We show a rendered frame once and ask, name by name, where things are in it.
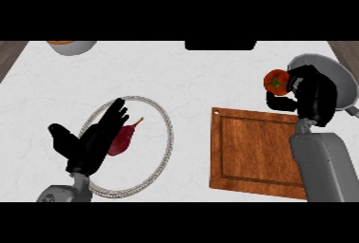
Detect white bowl with orange content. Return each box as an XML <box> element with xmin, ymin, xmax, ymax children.
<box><xmin>45</xmin><ymin>40</ymin><xmax>98</xmax><ymax>57</ymax></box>

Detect black appliance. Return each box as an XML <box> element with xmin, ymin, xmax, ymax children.
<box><xmin>184</xmin><ymin>40</ymin><xmax>259</xmax><ymax>51</ymax></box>

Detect dark red chili pepper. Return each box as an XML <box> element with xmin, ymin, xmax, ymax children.
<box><xmin>107</xmin><ymin>117</ymin><xmax>147</xmax><ymax>158</ymax></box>

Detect brown wooden cutting board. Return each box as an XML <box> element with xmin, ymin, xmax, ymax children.
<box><xmin>209</xmin><ymin>106</ymin><xmax>309</xmax><ymax>201</ymax></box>

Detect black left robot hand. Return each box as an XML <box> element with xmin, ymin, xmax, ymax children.
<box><xmin>48</xmin><ymin>97</ymin><xmax>130</xmax><ymax>177</ymax></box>

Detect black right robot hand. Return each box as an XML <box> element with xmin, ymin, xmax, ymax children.
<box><xmin>265</xmin><ymin>64</ymin><xmax>340</xmax><ymax>128</ymax></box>

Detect red tomato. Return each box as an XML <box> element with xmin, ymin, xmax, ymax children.
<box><xmin>263</xmin><ymin>68</ymin><xmax>291</xmax><ymax>97</ymax></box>

